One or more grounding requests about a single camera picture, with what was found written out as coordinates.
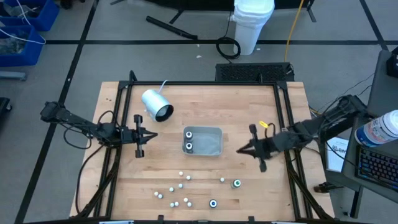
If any gray computer desk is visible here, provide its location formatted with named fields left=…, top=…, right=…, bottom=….
left=323, top=118, right=398, bottom=218

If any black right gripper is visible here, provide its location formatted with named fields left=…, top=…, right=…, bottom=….
left=236, top=124, right=285, bottom=173

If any white wipes canister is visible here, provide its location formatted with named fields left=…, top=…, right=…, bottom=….
left=353, top=109, right=398, bottom=149

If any black perforated case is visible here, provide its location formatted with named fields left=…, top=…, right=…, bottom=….
left=215, top=62, right=295, bottom=83

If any computer keyboard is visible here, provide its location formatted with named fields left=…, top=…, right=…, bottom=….
left=355, top=146, right=398, bottom=191

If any yellow hanging cable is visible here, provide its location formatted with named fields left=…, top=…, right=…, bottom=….
left=284, top=0, right=306, bottom=62

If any black bar clamp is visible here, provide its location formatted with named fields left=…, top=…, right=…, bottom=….
left=313, top=182, right=345, bottom=194

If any gray bar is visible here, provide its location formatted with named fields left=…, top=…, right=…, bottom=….
left=0, top=70, right=27, bottom=82

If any white spot lamp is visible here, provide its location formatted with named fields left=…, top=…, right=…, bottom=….
left=141, top=89, right=175, bottom=123

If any blue storage bin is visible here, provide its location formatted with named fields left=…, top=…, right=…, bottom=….
left=0, top=24, right=46, bottom=68
left=0, top=0, right=60, bottom=32

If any black rod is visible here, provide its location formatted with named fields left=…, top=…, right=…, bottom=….
left=145, top=15, right=199, bottom=40

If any white trash can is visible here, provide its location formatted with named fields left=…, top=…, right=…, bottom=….
left=230, top=0, right=276, bottom=56

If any black metal table frame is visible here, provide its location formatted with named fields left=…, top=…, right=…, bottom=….
left=74, top=70, right=335, bottom=222

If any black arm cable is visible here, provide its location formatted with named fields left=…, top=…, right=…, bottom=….
left=74, top=144, right=106, bottom=215

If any black coiled cable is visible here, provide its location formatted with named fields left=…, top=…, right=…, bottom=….
left=215, top=11, right=242, bottom=60

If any thin white cable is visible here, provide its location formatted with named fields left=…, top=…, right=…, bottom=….
left=0, top=0, right=47, bottom=45

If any white paper sheet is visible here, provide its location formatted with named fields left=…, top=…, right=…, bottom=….
left=325, top=136, right=350, bottom=173

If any gray plastic bin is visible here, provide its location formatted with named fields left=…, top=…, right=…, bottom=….
left=181, top=125, right=224, bottom=156

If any white lamp cable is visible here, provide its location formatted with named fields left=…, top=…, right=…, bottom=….
left=157, top=79, right=170, bottom=94

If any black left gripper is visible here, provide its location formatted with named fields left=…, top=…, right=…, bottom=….
left=119, top=114, right=159, bottom=159

